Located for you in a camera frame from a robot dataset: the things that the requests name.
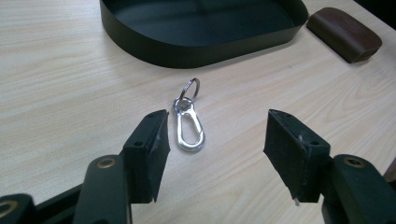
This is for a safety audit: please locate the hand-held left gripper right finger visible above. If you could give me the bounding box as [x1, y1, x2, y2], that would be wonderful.
[262, 108, 332, 203]

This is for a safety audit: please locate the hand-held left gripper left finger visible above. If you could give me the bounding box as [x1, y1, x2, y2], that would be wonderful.
[120, 108, 172, 204]

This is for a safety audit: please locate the silver key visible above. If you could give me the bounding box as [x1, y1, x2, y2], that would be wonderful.
[172, 77, 206, 153]

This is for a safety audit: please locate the black key rack with tray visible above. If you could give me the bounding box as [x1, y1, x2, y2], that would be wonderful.
[99, 0, 310, 69]

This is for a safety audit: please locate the brown leather case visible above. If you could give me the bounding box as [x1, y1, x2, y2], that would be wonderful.
[305, 7, 383, 64]

